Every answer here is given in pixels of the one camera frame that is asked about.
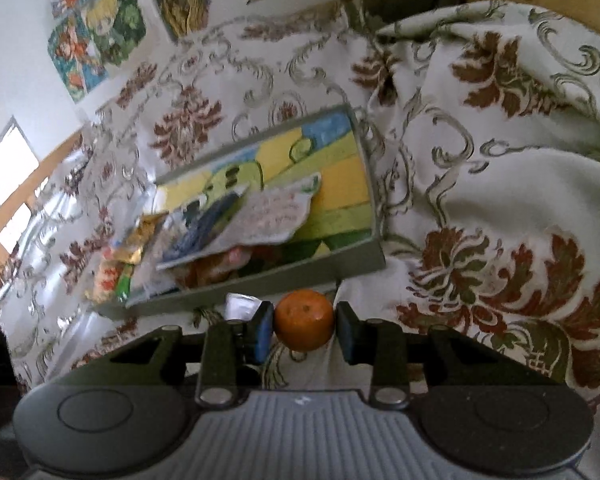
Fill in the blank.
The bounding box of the mandarin orange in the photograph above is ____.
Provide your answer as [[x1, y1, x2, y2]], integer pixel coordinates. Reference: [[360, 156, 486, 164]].
[[273, 290, 336, 353]]

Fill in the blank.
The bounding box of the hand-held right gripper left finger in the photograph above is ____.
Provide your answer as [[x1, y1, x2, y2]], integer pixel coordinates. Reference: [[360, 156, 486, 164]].
[[55, 301, 276, 407]]

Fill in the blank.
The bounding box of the white snack packet green print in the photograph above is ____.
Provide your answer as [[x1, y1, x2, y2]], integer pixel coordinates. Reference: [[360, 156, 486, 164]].
[[232, 172, 323, 246]]

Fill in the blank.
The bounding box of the gold wrapper snack packet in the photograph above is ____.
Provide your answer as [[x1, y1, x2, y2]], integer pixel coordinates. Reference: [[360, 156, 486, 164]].
[[112, 212, 168, 266]]

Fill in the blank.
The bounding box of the small silver wrapper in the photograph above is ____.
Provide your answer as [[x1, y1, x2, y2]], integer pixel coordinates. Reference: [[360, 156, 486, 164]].
[[225, 292, 261, 322]]

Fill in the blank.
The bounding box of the window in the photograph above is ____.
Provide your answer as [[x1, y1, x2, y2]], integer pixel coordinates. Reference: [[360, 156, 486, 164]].
[[0, 115, 41, 311]]

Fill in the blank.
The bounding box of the grey tray with cartoon picture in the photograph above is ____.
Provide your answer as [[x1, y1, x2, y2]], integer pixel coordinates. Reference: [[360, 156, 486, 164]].
[[97, 104, 387, 318]]

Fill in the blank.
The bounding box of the dark blue snack packet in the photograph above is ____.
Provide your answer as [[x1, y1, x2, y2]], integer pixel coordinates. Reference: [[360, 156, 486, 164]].
[[155, 187, 253, 268]]

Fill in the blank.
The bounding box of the orange snack packet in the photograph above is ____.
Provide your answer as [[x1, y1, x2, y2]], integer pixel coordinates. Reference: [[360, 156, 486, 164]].
[[175, 247, 251, 291]]

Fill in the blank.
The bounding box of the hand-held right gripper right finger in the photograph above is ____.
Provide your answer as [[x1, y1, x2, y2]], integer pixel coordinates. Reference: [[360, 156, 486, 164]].
[[334, 301, 556, 407]]

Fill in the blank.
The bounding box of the green snack stick packet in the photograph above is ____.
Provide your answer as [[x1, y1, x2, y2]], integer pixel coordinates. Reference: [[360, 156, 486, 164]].
[[115, 262, 136, 303]]

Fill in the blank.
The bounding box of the group of wall posters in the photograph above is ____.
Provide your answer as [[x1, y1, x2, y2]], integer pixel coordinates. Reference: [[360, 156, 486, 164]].
[[47, 0, 321, 106]]

